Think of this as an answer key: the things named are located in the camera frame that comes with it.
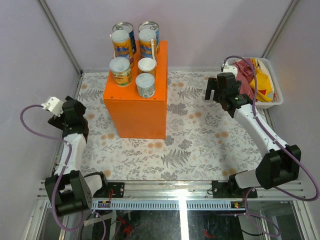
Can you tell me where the orange wooden box shelf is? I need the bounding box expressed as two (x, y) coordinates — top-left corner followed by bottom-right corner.
(103, 40), (168, 139)

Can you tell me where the yellow can white lid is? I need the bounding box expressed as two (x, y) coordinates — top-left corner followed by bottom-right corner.
(109, 56), (133, 87)

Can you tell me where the yellow can with spoon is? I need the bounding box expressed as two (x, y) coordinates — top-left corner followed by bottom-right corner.
(138, 29), (157, 60)

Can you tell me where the blue tin can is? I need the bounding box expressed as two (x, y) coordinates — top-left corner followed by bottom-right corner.
(112, 22), (137, 54)
(138, 21), (160, 53)

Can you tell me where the yellow porridge can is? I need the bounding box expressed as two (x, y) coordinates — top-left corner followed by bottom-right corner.
(111, 30), (134, 68)

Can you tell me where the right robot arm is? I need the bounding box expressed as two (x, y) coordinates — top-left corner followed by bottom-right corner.
(205, 72), (301, 198)

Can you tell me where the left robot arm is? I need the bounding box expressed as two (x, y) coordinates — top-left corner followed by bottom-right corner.
(42, 96), (110, 217)

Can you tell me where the pink cloth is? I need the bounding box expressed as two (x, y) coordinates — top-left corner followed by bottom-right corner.
(232, 58), (256, 100)

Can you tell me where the yellow cloth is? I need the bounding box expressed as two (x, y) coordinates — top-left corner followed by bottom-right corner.
(251, 58), (274, 103)

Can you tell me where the white plastic basket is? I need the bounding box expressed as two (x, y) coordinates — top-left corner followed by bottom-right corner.
(221, 57), (284, 109)

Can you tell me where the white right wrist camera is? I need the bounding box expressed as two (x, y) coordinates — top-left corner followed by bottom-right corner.
(220, 61), (238, 76)

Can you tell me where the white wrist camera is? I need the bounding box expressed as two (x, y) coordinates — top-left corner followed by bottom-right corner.
(220, 61), (238, 76)
(41, 96), (64, 117)

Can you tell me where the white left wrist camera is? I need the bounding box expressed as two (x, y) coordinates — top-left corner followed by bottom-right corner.
(41, 96), (64, 117)

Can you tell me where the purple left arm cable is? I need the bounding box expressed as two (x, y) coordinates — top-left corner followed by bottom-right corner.
(20, 104), (86, 232)

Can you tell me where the aluminium mounting rail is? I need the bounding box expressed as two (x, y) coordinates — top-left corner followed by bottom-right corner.
(36, 180), (305, 201)

